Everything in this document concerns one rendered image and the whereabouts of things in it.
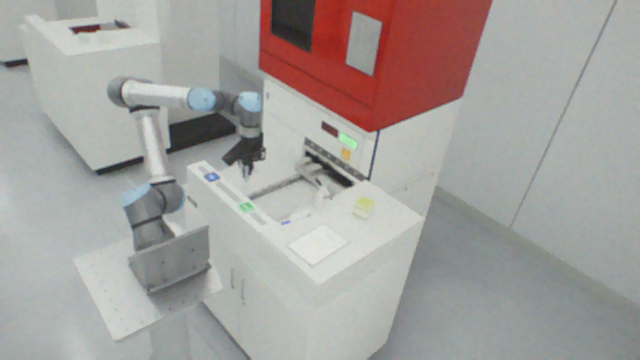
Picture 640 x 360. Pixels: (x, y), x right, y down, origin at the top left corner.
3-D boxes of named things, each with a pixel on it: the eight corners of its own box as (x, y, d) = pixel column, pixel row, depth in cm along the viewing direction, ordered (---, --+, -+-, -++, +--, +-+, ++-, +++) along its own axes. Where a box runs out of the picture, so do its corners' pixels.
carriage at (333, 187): (305, 165, 238) (306, 160, 236) (355, 200, 218) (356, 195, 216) (294, 169, 233) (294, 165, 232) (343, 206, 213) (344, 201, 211)
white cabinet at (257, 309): (276, 252, 303) (283, 148, 256) (384, 352, 250) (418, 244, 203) (189, 298, 265) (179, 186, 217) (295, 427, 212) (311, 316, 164)
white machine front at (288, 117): (265, 131, 268) (268, 66, 245) (365, 201, 223) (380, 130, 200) (261, 133, 266) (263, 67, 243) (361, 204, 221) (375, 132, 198)
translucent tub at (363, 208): (359, 206, 195) (361, 194, 191) (374, 213, 193) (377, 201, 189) (350, 215, 190) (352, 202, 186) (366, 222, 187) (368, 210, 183)
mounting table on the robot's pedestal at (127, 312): (120, 364, 154) (114, 341, 147) (79, 282, 180) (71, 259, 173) (235, 304, 180) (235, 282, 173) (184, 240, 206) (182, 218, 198)
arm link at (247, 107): (245, 88, 163) (265, 94, 161) (245, 115, 170) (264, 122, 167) (232, 95, 157) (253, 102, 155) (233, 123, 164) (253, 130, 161)
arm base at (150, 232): (135, 253, 157) (124, 226, 157) (135, 254, 171) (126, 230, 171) (177, 236, 163) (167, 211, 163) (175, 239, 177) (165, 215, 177)
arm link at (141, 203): (122, 229, 164) (109, 195, 164) (148, 222, 176) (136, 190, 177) (146, 218, 159) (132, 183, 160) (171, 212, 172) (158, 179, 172)
